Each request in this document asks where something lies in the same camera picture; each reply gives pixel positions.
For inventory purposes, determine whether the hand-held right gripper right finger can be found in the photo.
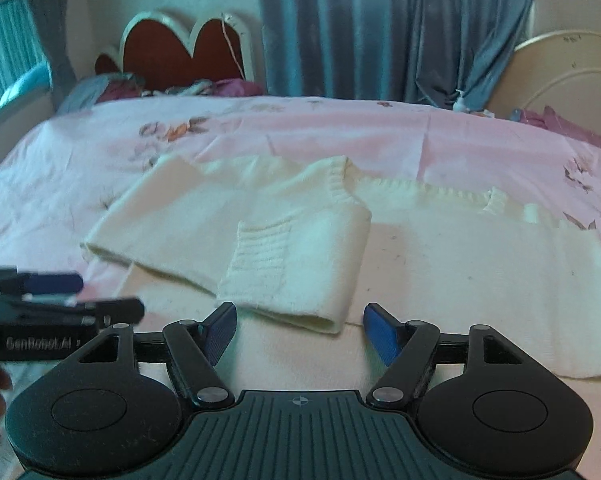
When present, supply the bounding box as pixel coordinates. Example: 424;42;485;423
363;302;529;409

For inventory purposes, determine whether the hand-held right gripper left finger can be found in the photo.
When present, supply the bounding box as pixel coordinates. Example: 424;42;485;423
68;301;239;409

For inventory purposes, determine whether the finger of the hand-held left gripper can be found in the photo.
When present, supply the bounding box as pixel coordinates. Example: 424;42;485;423
75;298;146;326
18;271;85;297

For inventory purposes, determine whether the grey-blue pillow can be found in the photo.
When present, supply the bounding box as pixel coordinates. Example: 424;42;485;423
54;72;147;115

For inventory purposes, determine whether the pink floral bedsheet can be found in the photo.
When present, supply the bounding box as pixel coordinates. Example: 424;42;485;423
0;94;601;480

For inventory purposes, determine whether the window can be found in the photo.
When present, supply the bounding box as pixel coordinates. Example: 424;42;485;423
0;0;52;126

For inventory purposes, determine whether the magenta pillow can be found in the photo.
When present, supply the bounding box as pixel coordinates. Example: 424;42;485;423
168;78;267;98

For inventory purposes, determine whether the red heart-shaped headboard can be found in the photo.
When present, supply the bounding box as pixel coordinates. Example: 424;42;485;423
93;8;256;94

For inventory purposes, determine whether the grey-blue curtain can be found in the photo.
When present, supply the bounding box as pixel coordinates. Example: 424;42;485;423
26;0;77;101
253;0;540;112

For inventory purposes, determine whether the cream arched headboard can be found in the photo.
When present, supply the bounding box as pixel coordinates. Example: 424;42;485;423
485;29;601;127

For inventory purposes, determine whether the white hanging cable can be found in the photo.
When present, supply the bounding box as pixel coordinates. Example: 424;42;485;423
221;12;245;82

